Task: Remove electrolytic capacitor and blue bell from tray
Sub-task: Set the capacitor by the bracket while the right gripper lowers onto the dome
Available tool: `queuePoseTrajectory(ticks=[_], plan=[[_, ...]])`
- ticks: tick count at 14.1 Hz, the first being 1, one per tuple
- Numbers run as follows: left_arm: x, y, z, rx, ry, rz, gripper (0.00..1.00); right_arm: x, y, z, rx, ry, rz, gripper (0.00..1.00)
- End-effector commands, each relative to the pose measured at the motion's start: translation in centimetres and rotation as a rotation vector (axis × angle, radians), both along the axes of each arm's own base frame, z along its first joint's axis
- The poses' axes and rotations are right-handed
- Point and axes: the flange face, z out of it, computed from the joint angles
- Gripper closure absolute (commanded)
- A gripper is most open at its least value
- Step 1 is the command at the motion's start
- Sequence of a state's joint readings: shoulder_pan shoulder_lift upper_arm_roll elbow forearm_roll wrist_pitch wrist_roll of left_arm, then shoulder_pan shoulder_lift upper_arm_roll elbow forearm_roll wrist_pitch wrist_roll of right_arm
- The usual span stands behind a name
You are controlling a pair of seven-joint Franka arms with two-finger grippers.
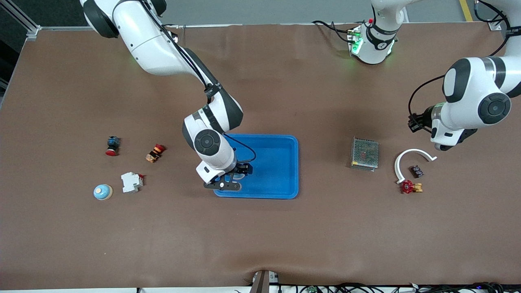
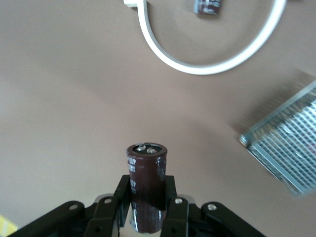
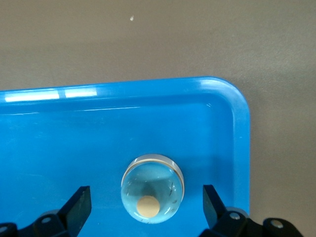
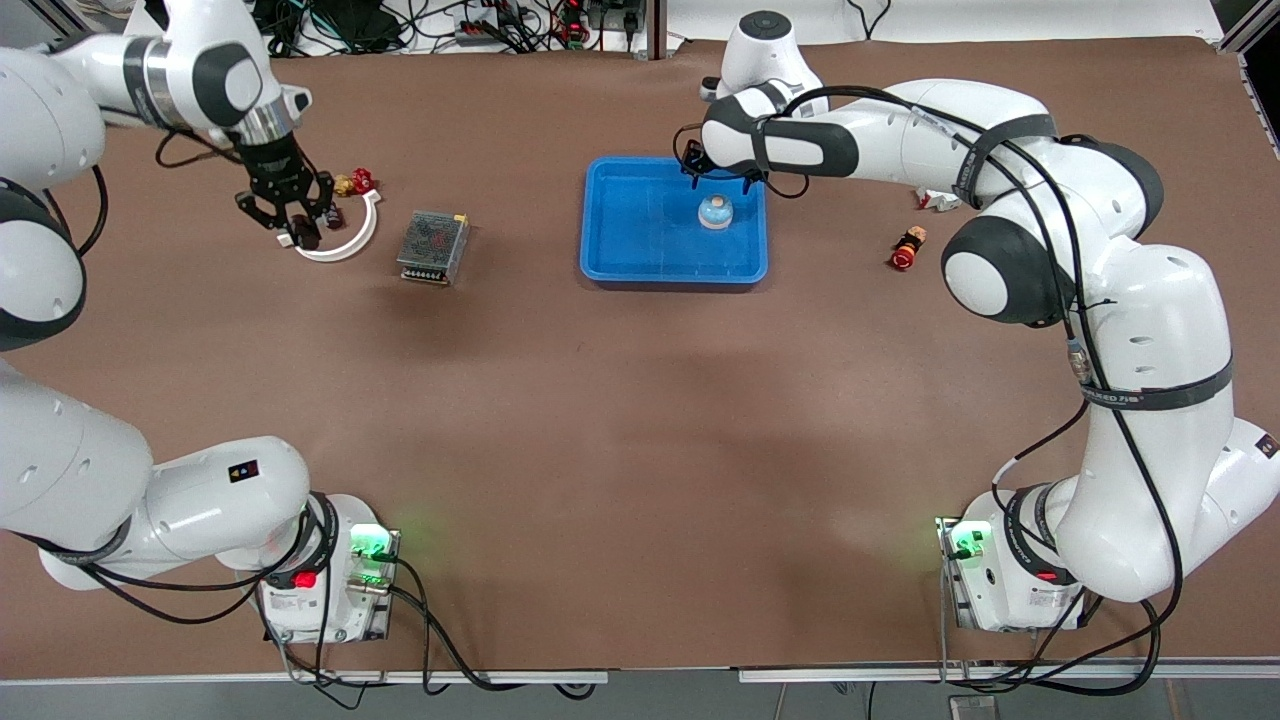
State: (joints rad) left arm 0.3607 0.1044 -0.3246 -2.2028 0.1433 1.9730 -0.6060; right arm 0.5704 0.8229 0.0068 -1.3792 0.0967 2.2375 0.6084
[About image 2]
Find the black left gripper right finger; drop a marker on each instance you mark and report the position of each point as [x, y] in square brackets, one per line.
[177, 217]

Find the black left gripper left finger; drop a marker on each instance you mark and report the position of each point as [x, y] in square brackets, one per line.
[103, 217]

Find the dark brown cylindrical capacitor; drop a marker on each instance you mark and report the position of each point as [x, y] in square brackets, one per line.
[206, 6]
[145, 177]

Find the white curved plastic arc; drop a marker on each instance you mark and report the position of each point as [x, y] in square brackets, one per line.
[197, 69]

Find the metal mesh power supply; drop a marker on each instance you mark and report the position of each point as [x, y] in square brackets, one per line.
[291, 148]

